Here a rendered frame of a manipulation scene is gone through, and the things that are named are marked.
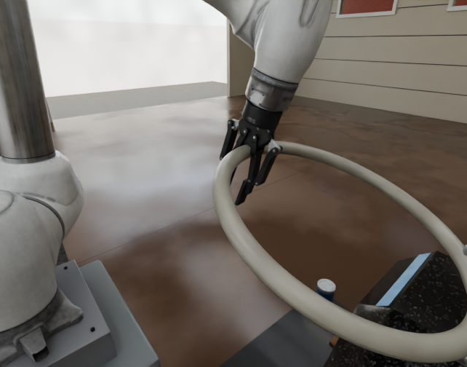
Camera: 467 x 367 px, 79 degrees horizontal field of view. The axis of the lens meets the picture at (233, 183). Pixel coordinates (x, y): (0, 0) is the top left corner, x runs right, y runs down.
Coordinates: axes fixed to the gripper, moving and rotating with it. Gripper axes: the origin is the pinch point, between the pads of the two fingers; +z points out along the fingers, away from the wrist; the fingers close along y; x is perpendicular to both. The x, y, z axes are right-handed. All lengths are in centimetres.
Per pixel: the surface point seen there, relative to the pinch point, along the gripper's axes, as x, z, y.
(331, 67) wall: 708, 49, -251
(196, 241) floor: 83, 127, -61
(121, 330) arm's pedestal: -26.2, 32.3, -0.3
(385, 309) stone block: 18.4, 16.1, 42.1
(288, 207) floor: 172, 111, -34
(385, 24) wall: 679, -68, -172
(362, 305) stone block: 21.9, 22.8, 38.5
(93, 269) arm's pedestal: -20.6, 39.0, -22.9
